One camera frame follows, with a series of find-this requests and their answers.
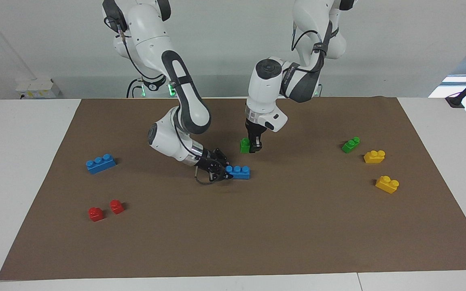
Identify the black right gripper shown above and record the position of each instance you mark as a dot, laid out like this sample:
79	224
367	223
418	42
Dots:
209	165

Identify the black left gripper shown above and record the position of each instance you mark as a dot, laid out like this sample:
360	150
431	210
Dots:
254	130

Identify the blue three-stud toy brick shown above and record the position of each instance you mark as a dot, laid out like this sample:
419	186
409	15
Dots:
240	173
101	165

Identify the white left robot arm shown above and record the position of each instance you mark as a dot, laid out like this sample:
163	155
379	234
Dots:
263	93

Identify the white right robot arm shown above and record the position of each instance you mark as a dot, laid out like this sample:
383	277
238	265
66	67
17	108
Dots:
148	32

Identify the green two-stud toy brick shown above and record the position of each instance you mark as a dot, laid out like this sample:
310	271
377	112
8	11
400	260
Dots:
350	145
244	146

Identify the white box with yellow label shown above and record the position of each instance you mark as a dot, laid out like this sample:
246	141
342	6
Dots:
34	87

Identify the brown paper table mat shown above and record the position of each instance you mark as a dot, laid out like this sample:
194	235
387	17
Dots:
233	234

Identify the red one-stud toy brick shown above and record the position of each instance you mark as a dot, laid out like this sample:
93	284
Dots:
116	207
96	214

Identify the yellow two-stud toy brick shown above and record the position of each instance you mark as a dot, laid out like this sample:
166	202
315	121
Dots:
373	157
386	185

